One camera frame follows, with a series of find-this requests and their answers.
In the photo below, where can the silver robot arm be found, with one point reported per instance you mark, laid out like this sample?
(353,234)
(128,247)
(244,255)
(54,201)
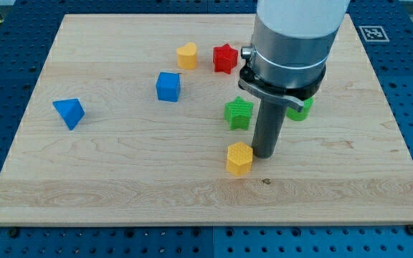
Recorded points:
(286,58)

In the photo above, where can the green circle block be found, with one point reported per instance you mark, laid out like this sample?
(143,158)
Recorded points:
(303,114)

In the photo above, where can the green star block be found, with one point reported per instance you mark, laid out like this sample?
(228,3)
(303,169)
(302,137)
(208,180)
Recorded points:
(238,113)

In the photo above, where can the yellow hexagon block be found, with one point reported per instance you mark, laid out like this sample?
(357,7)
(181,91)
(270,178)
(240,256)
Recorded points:
(239,159)

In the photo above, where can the blue cube block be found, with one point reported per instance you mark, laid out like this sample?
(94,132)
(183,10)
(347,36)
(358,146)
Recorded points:
(168,86)

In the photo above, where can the wooden board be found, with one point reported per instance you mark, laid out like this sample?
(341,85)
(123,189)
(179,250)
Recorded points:
(135,160)

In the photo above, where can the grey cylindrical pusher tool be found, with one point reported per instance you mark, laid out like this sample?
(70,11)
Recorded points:
(267,128)

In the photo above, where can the red star block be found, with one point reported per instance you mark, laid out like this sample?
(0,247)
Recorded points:
(224,58)

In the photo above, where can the yellow heart block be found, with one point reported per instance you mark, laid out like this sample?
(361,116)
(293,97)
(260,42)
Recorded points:
(187,56)

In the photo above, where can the blue triangle block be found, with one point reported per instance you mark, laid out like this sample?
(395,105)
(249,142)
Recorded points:
(70,110)

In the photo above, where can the fiducial marker tag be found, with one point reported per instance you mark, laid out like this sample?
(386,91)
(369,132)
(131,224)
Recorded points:
(373,33)

